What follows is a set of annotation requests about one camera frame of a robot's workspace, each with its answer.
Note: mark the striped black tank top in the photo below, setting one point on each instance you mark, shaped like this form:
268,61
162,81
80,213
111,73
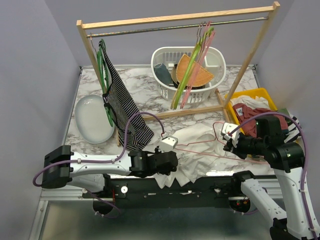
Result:
120,106

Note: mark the maroon red garment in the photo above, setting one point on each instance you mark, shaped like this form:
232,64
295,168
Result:
244,112

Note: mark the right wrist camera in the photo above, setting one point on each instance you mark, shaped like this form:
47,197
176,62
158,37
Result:
230,133

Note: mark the white tank top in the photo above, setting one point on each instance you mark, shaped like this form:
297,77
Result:
191,166

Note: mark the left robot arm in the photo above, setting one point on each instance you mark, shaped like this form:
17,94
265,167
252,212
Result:
63,167

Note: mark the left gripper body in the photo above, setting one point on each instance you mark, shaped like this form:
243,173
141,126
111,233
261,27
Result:
166,173

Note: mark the metal hanging rod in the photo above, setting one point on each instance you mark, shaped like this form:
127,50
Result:
176,27

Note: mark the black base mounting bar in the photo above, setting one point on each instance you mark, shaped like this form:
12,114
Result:
135,193

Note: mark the dark teal cup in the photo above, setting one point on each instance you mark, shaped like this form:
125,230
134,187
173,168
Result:
162,74

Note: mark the pink hanger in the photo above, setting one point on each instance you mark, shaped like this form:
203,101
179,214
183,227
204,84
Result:
197,70
210,143

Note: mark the light green hanger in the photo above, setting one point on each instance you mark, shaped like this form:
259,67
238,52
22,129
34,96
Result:
188,67

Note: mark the white oval plate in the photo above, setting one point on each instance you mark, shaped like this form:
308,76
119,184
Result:
91,119

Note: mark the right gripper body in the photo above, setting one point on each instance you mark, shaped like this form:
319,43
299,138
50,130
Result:
247,144

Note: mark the white plastic laundry basket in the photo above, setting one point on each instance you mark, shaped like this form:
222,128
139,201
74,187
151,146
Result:
168,56

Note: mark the dark bowl in basket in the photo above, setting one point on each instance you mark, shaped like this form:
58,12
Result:
175,81

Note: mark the yellow plastic bin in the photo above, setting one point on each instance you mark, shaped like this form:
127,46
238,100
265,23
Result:
254,98

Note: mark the dark green hanger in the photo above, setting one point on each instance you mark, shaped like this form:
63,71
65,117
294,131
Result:
102,67

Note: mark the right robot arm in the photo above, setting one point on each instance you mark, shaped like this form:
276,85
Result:
262,135

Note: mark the wooden clothes rack frame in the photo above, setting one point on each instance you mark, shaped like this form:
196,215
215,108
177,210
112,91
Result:
223,103

